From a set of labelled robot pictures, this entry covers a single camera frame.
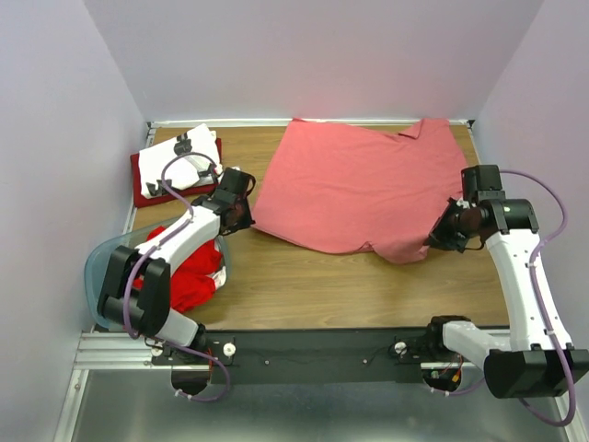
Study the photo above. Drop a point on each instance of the pink polo shirt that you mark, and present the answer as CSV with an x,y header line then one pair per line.
x,y
342,189

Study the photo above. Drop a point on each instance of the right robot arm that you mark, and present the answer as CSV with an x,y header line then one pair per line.
x,y
538,358

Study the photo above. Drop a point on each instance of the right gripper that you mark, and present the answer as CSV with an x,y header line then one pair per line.
x,y
440,238

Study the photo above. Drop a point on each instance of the folded dark red t-shirt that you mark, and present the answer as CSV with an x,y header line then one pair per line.
x,y
140,201

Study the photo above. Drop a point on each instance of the red and white t-shirt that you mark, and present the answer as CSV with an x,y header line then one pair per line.
x,y
197,280

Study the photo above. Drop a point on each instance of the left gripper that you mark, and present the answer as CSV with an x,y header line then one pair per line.
x,y
247,222

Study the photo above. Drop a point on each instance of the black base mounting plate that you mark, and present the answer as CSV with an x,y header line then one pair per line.
x,y
322,356

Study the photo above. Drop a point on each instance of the folded white printed t-shirt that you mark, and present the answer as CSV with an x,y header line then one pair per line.
x,y
190,160

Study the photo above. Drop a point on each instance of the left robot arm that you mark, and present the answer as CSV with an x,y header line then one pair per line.
x,y
136,288

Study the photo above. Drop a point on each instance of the clear plastic basket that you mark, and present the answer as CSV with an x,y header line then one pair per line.
x,y
97,262

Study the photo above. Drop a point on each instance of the aluminium frame rail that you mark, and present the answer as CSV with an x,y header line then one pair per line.
x,y
118,393

